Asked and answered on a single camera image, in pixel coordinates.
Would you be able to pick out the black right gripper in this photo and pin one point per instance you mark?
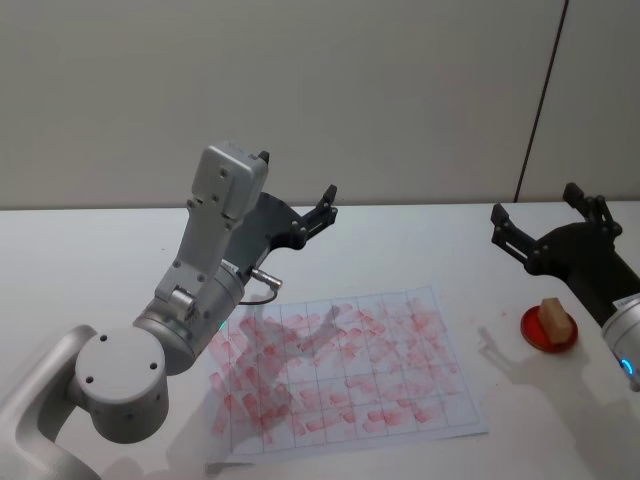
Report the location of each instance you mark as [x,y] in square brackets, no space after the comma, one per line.
[585,260]

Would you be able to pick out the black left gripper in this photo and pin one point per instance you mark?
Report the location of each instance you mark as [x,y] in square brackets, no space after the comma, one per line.
[267,225]

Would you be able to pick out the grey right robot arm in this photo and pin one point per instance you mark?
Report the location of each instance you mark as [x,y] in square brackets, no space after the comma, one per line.
[624,345]

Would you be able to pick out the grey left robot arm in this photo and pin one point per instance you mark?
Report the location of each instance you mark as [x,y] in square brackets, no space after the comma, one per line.
[120,380]

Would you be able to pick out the beige rectangular stamp block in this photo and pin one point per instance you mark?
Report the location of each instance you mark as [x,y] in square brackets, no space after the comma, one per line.
[556,320]

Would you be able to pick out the round red ink dish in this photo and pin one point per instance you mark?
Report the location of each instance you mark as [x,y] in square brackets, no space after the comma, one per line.
[533,327]

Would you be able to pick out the white grid paper red stamps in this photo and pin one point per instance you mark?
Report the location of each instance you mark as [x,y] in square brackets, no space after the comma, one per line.
[350,370]

